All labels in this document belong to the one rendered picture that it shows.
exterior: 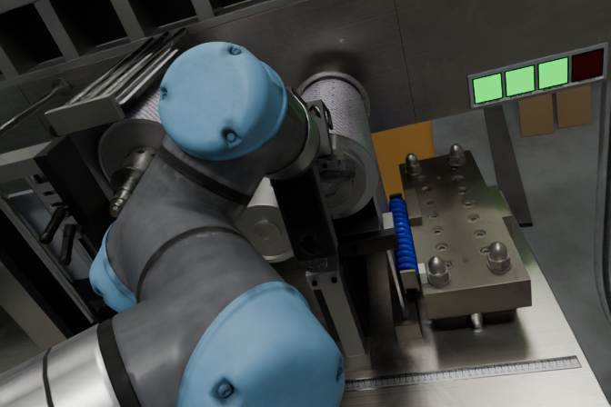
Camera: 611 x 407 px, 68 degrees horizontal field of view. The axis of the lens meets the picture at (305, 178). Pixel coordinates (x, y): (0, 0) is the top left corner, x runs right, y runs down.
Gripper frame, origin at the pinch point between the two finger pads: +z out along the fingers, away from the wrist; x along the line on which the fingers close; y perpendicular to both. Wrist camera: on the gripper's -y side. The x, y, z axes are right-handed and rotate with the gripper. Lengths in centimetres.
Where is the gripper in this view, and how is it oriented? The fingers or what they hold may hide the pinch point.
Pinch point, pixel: (325, 183)
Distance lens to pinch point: 61.4
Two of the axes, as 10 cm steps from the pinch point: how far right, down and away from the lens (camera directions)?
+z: 2.4, 1.1, 9.6
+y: -1.7, -9.7, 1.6
